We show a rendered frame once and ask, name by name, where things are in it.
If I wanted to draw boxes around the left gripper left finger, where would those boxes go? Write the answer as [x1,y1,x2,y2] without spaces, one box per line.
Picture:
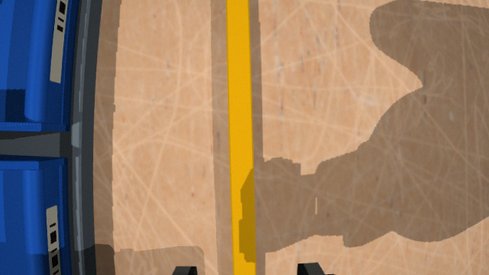
[172,266,198,275]

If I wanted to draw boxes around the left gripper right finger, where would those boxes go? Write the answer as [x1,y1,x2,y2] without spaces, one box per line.
[297,262,335,275]

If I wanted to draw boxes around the grey shelf rack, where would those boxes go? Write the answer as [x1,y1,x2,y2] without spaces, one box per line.
[0,0,102,275]

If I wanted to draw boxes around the yellow bar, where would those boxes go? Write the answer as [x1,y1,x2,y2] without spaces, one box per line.
[226,0,256,275]

